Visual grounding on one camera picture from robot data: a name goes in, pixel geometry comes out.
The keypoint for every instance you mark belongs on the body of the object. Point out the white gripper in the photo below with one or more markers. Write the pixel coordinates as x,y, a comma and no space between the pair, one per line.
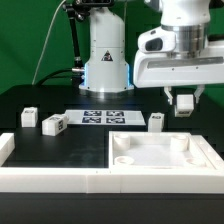
179,56

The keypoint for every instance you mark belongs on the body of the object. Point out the white square tabletop part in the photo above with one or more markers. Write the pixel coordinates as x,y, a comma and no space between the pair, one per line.
164,150

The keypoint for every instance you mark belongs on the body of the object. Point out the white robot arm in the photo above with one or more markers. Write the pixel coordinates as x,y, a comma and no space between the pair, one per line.
139,18

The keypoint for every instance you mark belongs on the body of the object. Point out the white sheet with tags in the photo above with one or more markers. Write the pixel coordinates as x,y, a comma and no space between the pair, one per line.
105,117

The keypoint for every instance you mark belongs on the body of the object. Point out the white U-shaped obstacle fence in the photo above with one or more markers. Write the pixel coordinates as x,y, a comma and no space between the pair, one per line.
111,180

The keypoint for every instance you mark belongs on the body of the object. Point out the black camera stand pole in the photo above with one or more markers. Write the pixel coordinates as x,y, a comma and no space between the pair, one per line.
78,11

